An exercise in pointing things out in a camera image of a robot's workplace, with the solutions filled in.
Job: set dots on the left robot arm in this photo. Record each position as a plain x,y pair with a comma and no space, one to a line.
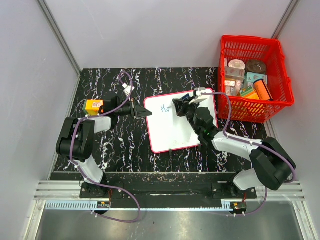
76,139

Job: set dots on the pink framed whiteboard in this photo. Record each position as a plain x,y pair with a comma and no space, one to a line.
166,130

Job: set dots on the white cable duct rail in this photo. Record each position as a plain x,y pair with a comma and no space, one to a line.
147,204

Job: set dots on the red plastic basket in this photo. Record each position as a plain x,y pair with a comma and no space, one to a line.
243,103

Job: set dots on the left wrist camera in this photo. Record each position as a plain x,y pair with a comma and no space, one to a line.
128,90

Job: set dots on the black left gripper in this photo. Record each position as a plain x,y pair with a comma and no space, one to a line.
141,112

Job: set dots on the teal small box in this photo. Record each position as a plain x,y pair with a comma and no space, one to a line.
251,77

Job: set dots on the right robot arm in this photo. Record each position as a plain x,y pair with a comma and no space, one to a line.
271,164

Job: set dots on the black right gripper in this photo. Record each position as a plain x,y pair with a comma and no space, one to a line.
181,106

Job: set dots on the orange cylinder can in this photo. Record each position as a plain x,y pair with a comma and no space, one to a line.
262,90

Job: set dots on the white marker blue cap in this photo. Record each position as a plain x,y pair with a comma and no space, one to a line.
175,101

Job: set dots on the pink snack box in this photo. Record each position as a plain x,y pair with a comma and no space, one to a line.
234,73

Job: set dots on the brown round tin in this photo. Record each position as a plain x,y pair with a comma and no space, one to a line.
256,66

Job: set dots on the orange sponge pack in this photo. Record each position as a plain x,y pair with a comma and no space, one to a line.
93,107

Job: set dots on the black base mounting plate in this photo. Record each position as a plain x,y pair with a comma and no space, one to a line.
175,186

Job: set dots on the pink round roll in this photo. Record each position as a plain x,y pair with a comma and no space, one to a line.
237,64

